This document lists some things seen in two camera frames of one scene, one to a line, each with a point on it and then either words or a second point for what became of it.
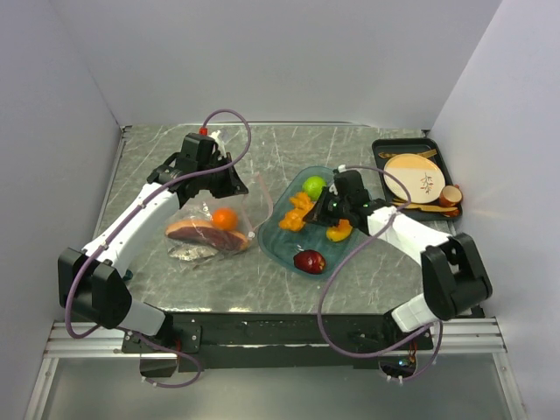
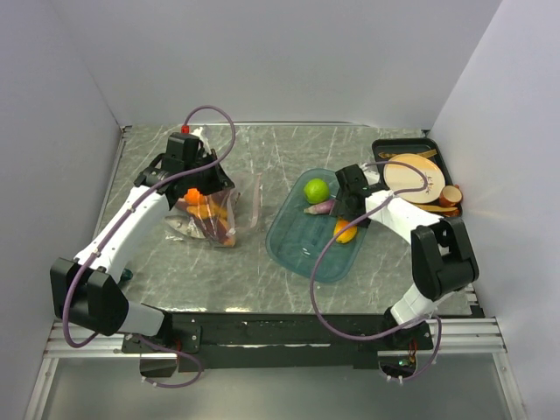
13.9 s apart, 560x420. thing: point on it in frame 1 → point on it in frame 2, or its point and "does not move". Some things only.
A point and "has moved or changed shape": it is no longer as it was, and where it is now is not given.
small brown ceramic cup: [451, 195] does not move
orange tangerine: [224, 219] has moved or changed shape
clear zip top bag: [209, 227] has moved or changed shape
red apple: [310, 261] → [219, 198]
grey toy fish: [189, 252] → [185, 225]
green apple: [313, 186] does not move
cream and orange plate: [423, 175] does not move
